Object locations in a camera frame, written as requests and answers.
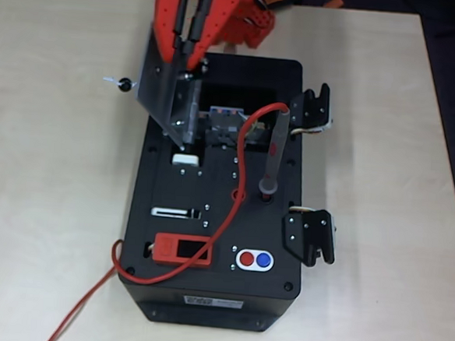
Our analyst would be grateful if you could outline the grey hinged door panel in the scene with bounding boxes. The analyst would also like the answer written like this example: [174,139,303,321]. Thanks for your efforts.
[129,27,206,153]

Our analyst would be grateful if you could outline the red cable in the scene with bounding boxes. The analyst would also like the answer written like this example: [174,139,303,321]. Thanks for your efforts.
[45,87,291,341]

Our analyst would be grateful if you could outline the grey terminal block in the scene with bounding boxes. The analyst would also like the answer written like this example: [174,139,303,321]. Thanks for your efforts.
[203,104,274,153]

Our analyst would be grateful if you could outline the white angle knob block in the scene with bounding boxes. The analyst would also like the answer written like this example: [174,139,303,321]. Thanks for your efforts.
[171,153,200,167]

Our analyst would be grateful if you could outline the black task board box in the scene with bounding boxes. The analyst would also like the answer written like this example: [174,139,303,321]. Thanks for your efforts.
[115,46,318,335]

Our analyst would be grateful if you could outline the white linear slider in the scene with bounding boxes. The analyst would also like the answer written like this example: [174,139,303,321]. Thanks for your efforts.
[150,205,202,221]

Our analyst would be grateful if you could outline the red display module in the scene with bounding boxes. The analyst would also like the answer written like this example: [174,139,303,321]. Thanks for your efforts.
[152,231,216,270]

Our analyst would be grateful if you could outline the red and blue buttons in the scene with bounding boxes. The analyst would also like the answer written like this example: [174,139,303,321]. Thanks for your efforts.
[235,247,277,272]

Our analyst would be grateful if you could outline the white barcode label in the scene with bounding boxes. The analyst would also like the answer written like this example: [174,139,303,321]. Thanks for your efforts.
[184,295,245,310]

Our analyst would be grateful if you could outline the black cable holder bracket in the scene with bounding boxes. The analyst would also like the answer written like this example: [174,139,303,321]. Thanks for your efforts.
[279,204,340,270]
[284,79,338,139]

